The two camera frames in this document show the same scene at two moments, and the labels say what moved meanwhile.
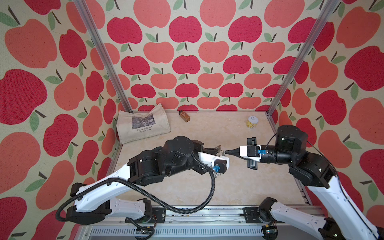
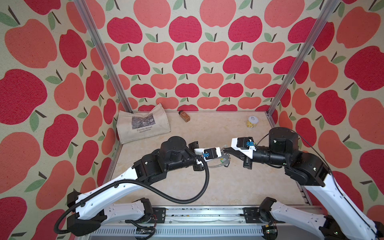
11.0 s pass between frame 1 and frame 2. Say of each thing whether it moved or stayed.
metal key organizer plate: moved
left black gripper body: moved
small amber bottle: stayed
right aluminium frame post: stayed
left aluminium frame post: stayed
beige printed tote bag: stayed
